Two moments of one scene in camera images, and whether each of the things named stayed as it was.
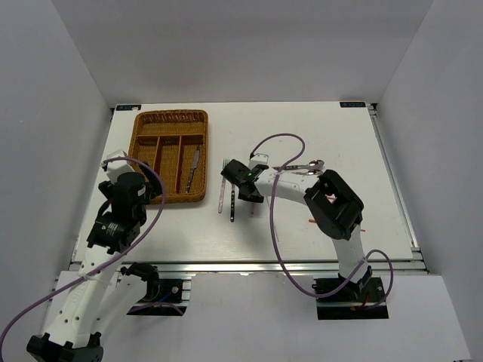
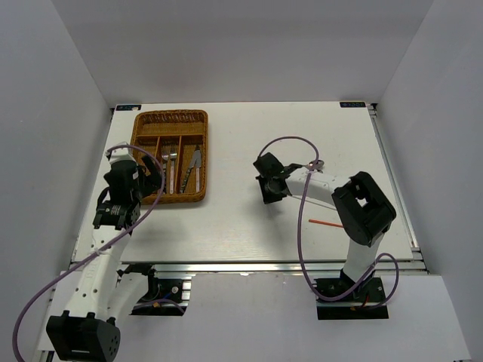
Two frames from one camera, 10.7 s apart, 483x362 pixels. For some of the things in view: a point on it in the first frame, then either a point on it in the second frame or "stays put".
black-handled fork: x=225 y=162 -> x=173 y=156
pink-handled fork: x=232 y=204 -> x=164 y=157
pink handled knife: x=253 y=207 -> x=198 y=165
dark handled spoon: x=315 y=164 stays put
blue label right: x=351 y=104 stays put
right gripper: x=255 y=200 -> x=266 y=198
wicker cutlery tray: x=175 y=142 stays put
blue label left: x=128 y=107 stays put
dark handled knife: x=192 y=171 -> x=183 y=185
